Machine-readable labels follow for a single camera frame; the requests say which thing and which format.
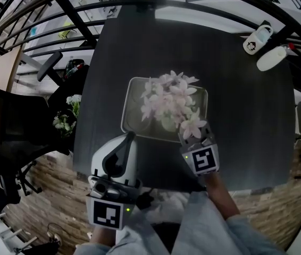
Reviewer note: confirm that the pink potted flower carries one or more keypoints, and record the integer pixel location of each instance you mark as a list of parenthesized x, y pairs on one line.
[(170, 100)]

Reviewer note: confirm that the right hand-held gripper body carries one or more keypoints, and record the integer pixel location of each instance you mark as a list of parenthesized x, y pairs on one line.
[(202, 159)]

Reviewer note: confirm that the person's light blue clothing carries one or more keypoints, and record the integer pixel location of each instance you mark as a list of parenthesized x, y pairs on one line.
[(206, 232)]

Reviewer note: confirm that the black office chair with armrest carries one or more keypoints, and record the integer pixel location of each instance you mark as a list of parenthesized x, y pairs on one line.
[(49, 64)]

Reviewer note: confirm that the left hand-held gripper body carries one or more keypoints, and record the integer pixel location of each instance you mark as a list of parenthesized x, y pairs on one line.
[(118, 155)]

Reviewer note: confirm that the silver metal tray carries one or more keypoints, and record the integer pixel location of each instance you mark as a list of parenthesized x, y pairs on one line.
[(133, 110)]

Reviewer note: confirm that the person's right forearm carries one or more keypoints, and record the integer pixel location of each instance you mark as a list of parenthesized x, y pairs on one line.
[(219, 195)]

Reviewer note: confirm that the white cylindrical bottle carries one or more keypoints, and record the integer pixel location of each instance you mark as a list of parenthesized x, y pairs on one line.
[(270, 58)]

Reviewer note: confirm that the clear bottle with red cap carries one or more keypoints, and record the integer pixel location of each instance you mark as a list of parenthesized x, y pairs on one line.
[(290, 47)]

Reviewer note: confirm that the white flower bouquet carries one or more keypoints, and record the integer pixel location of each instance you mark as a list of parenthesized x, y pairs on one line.
[(61, 123)]

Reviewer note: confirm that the white printed mug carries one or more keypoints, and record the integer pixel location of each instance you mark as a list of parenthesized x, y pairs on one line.
[(254, 42)]

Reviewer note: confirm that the black mesh office chair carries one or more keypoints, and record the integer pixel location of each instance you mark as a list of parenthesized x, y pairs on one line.
[(7, 123)]

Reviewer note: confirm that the person's left forearm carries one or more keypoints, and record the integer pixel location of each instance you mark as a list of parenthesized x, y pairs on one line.
[(102, 236)]

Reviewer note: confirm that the black metal railing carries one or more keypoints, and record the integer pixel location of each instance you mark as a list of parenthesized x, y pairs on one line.
[(73, 15)]

